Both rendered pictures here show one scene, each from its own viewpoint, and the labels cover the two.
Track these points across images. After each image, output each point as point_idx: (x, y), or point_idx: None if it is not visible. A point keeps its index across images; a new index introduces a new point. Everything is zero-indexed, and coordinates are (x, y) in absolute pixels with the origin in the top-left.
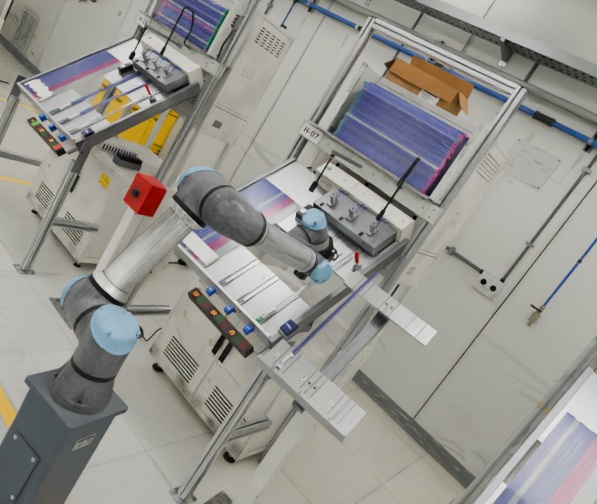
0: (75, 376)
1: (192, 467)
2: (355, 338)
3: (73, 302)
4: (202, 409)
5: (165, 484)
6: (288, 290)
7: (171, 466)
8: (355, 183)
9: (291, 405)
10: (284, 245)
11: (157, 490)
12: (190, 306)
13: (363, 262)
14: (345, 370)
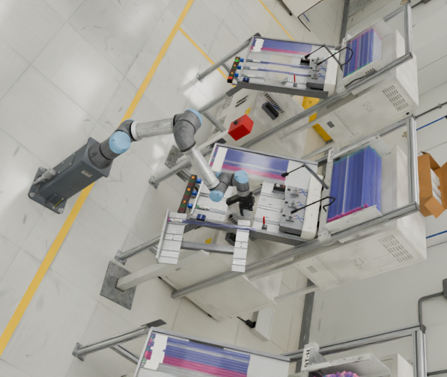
0: (98, 146)
1: (139, 256)
2: (216, 244)
3: (120, 125)
4: None
5: (120, 246)
6: (224, 208)
7: (132, 245)
8: (317, 194)
9: (201, 277)
10: (198, 164)
11: (114, 244)
12: None
13: (272, 229)
14: (198, 251)
